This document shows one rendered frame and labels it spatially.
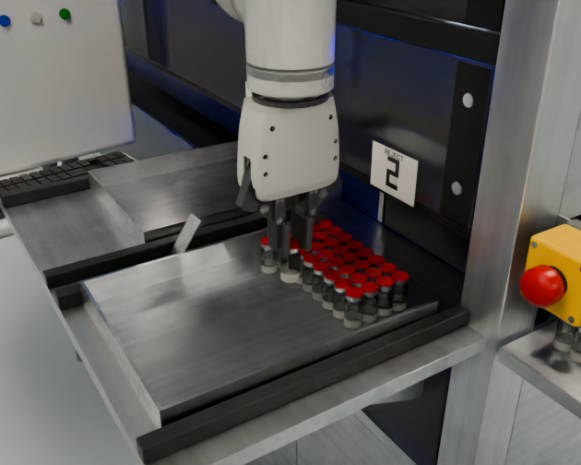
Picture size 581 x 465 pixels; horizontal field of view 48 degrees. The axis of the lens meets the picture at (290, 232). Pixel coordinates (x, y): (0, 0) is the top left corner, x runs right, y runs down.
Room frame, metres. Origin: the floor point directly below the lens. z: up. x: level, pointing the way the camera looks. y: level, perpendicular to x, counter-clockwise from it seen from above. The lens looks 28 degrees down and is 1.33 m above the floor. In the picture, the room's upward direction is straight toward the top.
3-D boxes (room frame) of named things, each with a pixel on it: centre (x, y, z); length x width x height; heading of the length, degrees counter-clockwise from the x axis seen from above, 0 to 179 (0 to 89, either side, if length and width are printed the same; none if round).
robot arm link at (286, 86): (0.62, 0.00, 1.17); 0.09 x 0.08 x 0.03; 122
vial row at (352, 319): (0.69, -0.03, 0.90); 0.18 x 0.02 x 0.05; 32
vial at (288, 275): (0.62, 0.00, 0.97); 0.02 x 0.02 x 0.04
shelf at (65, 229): (0.81, 0.10, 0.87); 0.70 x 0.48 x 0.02; 32
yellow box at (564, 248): (0.56, -0.29, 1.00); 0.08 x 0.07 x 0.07; 122
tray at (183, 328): (0.65, 0.04, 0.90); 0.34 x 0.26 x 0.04; 122
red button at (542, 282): (0.53, -0.25, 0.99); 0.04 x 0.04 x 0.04; 32
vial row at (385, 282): (0.72, -0.07, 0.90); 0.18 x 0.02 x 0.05; 32
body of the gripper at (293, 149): (0.62, 0.00, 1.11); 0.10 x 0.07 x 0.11; 122
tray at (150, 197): (0.99, 0.13, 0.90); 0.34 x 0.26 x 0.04; 122
